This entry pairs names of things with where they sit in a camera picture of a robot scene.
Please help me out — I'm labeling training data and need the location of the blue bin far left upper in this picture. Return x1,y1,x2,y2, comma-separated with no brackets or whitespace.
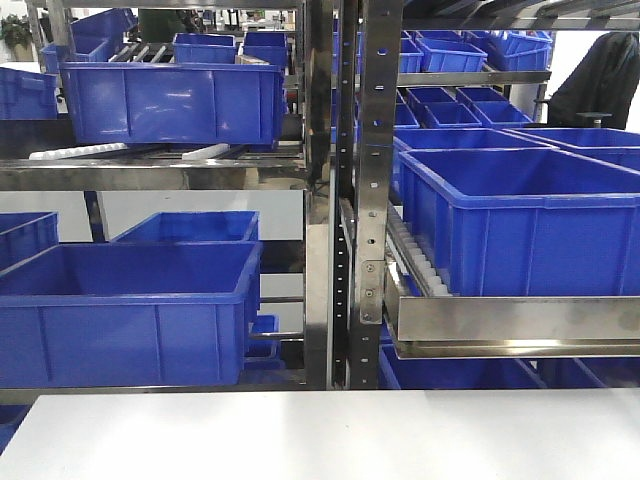
1,67,58,120

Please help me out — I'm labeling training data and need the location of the blue bin behind lower left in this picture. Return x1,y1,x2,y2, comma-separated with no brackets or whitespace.
112,210,259,243

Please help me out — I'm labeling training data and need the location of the white roller rail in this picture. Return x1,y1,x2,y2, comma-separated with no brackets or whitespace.
29,142,128,160

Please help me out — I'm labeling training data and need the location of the stainless steel shelving rack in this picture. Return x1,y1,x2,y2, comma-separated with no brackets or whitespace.
1,1,639,404

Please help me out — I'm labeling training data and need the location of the black office chair with jacket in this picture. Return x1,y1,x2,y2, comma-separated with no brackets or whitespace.
547,32,639,130

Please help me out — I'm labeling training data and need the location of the blue bin under right shelf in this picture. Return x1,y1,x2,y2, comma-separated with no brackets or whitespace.
379,345,547,390

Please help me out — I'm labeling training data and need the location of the blue bin upper left shelf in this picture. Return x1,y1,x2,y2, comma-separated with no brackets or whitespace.
60,62,284,146

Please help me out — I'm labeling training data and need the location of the large blue bin right shelf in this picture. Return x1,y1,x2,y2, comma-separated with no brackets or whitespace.
399,149,639,296

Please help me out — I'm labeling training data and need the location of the blue bin behind right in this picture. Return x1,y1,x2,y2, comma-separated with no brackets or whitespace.
391,128,552,203

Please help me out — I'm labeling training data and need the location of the blue bin far left lower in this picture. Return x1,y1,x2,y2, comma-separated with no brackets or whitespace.
0,212,59,270

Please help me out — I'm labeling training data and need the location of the large blue bin lower left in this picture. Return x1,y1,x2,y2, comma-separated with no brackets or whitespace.
1,242,262,389

